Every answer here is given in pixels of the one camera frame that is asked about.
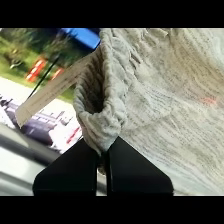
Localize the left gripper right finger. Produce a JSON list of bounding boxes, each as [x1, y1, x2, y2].
[[105, 135, 175, 197]]

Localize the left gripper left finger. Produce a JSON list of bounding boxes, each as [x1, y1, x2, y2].
[[32, 137, 101, 197]]

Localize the beige knitted sweater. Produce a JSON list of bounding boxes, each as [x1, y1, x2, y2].
[[14, 27, 224, 197]]

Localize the silver frame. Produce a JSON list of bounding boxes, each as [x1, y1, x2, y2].
[[0, 123, 62, 197]]

